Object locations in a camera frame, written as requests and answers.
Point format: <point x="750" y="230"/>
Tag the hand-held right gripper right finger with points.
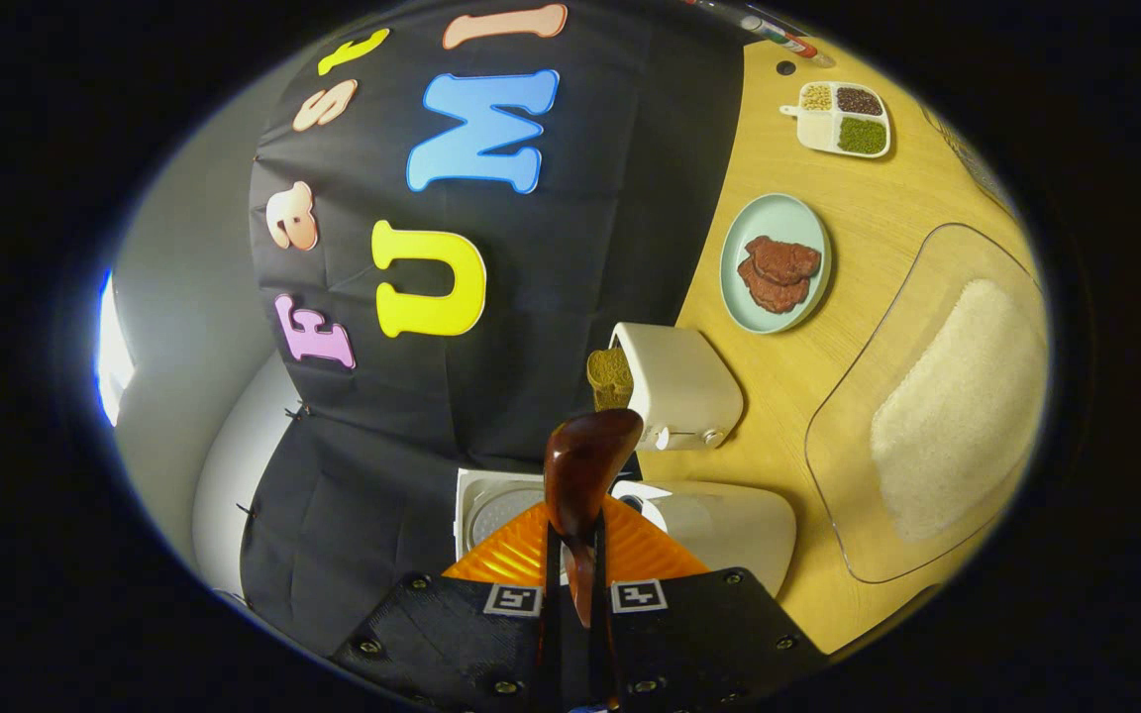
<point x="709" y="644"/>

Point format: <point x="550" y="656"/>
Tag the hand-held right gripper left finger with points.
<point x="442" y="644"/>

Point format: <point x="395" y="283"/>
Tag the white rice cooker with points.
<point x="729" y="525"/>

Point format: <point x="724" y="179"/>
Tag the brown wooden spoon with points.
<point x="585" y="456"/>

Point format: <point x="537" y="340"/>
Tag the white toaster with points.
<point x="684" y="386"/>

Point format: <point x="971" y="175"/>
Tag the brown bread slice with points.
<point x="610" y="376"/>

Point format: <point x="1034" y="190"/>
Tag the clear plastic tray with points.
<point x="858" y="396"/>

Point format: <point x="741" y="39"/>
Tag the pale green plate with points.
<point x="749" y="297"/>

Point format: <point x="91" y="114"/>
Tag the brown meat slice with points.
<point x="783" y="259"/>
<point x="774" y="295"/>

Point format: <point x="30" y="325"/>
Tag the black backdrop cloth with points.
<point x="580" y="248"/>

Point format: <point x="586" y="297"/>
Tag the white divided bean dish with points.
<point x="813" y="129"/>

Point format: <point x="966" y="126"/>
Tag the clear plastic water bottle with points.
<point x="778" y="33"/>

